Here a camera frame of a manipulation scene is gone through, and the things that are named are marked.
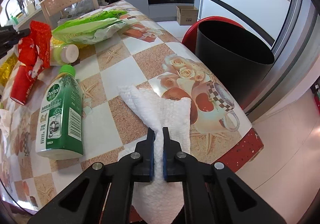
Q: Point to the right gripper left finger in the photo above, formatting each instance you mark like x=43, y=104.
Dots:
x=103, y=192

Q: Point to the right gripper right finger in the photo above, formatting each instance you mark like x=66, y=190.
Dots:
x=212, y=193

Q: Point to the red pink plastic bag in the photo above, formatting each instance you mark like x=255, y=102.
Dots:
x=34, y=49

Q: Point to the red paper cup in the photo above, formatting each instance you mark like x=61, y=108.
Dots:
x=22, y=85

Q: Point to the white paper towel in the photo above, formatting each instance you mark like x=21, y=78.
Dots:
x=159, y=201

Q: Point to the green cap Dettol bottle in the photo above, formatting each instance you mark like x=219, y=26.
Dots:
x=59, y=130

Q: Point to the green plastic bag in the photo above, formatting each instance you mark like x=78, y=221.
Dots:
x=91, y=29

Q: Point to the black kitchen faucet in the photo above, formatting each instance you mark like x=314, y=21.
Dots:
x=13, y=7

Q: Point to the black trash bin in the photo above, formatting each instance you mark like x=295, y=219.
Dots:
x=238, y=58

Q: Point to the gold foil bag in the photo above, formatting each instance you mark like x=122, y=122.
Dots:
x=7, y=67

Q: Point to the cardboard box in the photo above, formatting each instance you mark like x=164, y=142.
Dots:
x=186, y=15

